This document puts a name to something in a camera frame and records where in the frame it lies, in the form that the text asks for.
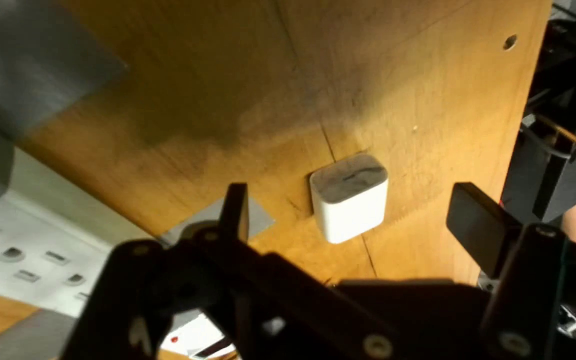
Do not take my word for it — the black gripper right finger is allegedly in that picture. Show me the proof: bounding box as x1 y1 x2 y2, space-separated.
445 179 566 360

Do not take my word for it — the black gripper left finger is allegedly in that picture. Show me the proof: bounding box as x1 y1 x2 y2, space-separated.
61 179 404 360

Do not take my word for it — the white charger head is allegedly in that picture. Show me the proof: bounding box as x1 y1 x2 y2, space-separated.
308 151 390 245

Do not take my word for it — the white power strip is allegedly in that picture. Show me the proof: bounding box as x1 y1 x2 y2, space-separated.
0 146 236 360

